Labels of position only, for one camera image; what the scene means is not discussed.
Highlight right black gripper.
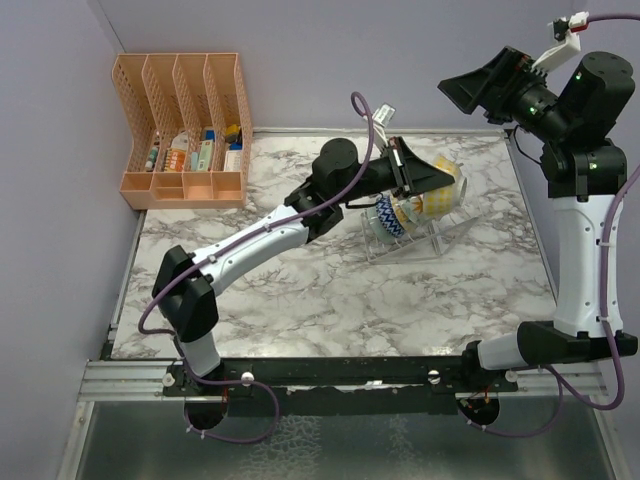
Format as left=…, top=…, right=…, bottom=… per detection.
left=439, top=45, right=574, bottom=143

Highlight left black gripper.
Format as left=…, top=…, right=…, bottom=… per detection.
left=334, top=135, right=453, bottom=204

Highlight yellow blue rimmed bowl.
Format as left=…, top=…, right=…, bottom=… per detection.
left=422, top=154, right=467, bottom=218

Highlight blue orange floral bowl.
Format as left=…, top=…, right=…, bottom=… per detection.
left=391, top=196, right=423, bottom=233

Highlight red patterned bowl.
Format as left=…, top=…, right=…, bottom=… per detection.
left=375, top=196, right=406, bottom=238

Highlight teal ceramic bowl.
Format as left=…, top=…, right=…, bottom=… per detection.
left=365, top=207, right=396, bottom=245

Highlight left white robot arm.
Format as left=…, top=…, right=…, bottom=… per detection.
left=151, top=137, right=454, bottom=395

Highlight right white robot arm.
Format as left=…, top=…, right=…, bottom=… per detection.
left=438, top=47, right=638, bottom=391

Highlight white flat packet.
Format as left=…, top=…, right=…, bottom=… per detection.
left=224, top=150, right=243, bottom=172

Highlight yellow black toy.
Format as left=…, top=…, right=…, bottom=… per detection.
left=224, top=124, right=242, bottom=144

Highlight teal white box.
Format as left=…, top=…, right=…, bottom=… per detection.
left=190, top=140, right=215, bottom=172

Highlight peach plastic desk organizer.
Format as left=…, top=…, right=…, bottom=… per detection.
left=112, top=53, right=253, bottom=210

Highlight orange white box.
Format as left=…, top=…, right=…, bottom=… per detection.
left=164, top=131, right=189, bottom=173

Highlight small bottles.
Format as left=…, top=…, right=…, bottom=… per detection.
left=144, top=141, right=160, bottom=172

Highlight white wire dish rack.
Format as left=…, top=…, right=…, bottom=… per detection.
left=360, top=159, right=489, bottom=264

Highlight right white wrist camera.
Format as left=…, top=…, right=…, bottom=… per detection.
left=532, top=11, right=589, bottom=74

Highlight black mounting base rail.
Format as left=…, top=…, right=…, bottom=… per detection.
left=163, top=356, right=517, bottom=417

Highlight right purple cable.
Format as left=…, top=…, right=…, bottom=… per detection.
left=467, top=12, right=640, bottom=437

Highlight purple cable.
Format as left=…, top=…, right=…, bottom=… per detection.
left=467, top=12, right=640, bottom=437
left=138, top=91, right=386, bottom=444

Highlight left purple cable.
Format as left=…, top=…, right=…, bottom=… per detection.
left=138, top=91, right=386, bottom=444

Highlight aluminium frame rail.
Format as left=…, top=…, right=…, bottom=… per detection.
left=78, top=360, right=608, bottom=402

